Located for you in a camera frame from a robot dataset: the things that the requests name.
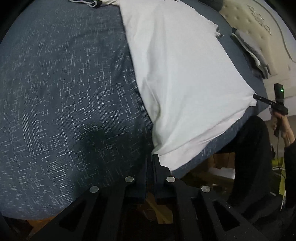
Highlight stack of folded clothes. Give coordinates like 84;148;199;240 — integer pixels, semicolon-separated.
232;28;271;79

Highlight person's dark trousers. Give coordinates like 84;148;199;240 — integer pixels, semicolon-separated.
218;116;272;217

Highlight white polo shirt black trim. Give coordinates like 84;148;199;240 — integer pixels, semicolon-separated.
63;1;256;176

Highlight clutter on floor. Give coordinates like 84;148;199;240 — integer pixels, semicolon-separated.
272;157;287;210

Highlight person's right hand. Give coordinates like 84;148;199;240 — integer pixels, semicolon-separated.
270;110;295;148

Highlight cream tufted headboard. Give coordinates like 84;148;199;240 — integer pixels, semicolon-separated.
219;0;295;82

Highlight blue patterned bed sheet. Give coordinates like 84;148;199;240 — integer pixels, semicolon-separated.
1;1;267;219

